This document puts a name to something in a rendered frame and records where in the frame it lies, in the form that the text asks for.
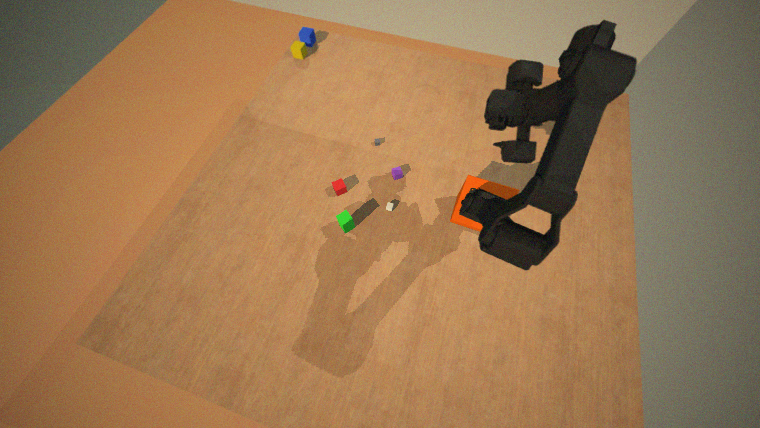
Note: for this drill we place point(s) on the purple cube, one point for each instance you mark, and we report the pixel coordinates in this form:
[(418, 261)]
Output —
[(397, 173)]

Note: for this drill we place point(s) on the blue block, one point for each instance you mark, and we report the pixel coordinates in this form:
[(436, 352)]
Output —
[(308, 36)]

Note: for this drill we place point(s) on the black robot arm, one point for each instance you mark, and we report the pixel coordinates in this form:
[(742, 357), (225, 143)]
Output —
[(592, 75)]

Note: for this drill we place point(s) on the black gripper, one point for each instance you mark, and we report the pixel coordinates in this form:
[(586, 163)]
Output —
[(522, 75)]

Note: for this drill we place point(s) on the yellow block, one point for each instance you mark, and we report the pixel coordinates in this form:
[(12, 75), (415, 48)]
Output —
[(299, 49)]

